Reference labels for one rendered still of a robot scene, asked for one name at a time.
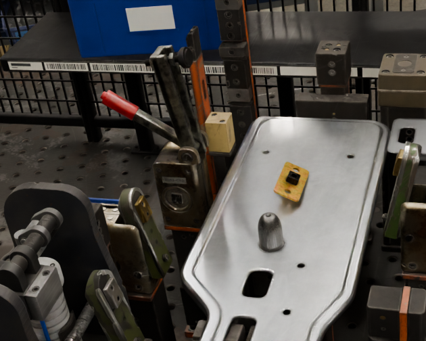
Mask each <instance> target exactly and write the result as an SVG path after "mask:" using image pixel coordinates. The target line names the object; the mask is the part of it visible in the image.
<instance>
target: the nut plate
mask: <svg viewBox="0 0 426 341"><path fill-rule="evenodd" d="M294 169H295V170H297V171H298V173H297V172H295V171H294ZM308 175H309V171H308V170H306V169H304V168H302V167H299V166H297V165H294V164H292V163H290V162H286V163H285V164H284V167H283V169H282V171H281V174H280V175H279V178H278V180H277V183H276V185H275V188H274V189H273V191H274V192H275V193H276V194H279V195H280V196H283V197H285V198H288V199H290V200H293V201H294V202H298V201H299V199H300V196H301V194H302V191H303V188H304V186H305V183H306V180H307V178H308ZM285 191H288V192H289V193H290V194H287V193H285Z"/></svg>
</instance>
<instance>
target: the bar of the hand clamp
mask: <svg viewBox="0 0 426 341"><path fill-rule="evenodd" d="M178 62H179V63H178ZM192 63H193V54H192V52H191V50H190V49H189V48H188V47H182V48H180V50H179V52H178V55H177V54H176V53H175V52H174V48H173V46H172V45H163V46H158V47H157V49H156V50H155V51H154V53H153V54H152V55H151V56H150V58H149V59H146V60H145V65H146V66H151V68H153V70H154V72H155V75H156V78H157V81H158V84H159V87H160V90H161V92H162V96H163V98H164V102H165V104H166V107H167V110H168V113H169V116H170V119H171V122H172V125H173V127H174V131H175V133H176V137H177V139H178V142H179V145H180V147H181V148H182V147H184V146H189V147H194V148H195V149H196V150H197V147H196V144H195V141H197V142H198V143H200V147H199V149H198V150H197V151H198V153H199V154H205V153H206V152H207V149H206V146H205V143H204V140H203V137H202V133H201V131H200V128H199V125H198V122H197V119H196V116H195V112H194V110H193V106H192V104H191V100H190V98H189V94H188V91H187V88H186V85H185V82H184V79H183V75H182V73H181V69H180V67H179V64H180V65H181V66H182V67H183V68H190V67H191V65H192ZM194 140H195V141H194Z"/></svg>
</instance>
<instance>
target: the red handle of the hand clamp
mask: <svg viewBox="0 0 426 341"><path fill-rule="evenodd" d="M100 99H102V102H101V103H102V104H104V105H105V106H107V107H109V108H111V109H113V110H114V111H116V112H118V113H119V114H121V115H123V116H125V117H127V118H128V119H130V120H134V121H136V122H138V123H139V124H142V125H143V126H144V127H146V128H148V129H150V130H151V131H153V132H155V133H157V134H159V135H160V136H162V137H164V138H165V139H167V140H169V141H171V142H173V143H174V144H176V145H178V146H179V147H180V145H179V142H178V139H177V137H176V133H175V131H174V129H173V128H172V127H170V126H168V125H167V124H165V123H163V122H162V121H160V120H158V119H157V118H154V117H153V116H151V115H150V114H148V113H146V112H144V111H142V110H141V109H139V107H138V106H136V105H135V104H133V103H131V102H129V101H128V100H126V99H125V98H123V97H120V96H119V95H117V94H115V93H114V92H112V91H110V90H108V92H105V91H104V92H103V93H102V95H101V97H100ZM194 141H195V140H194ZM195 144H196V147H197V150H198V149H199V147H200V143H198V142H197V141H195Z"/></svg>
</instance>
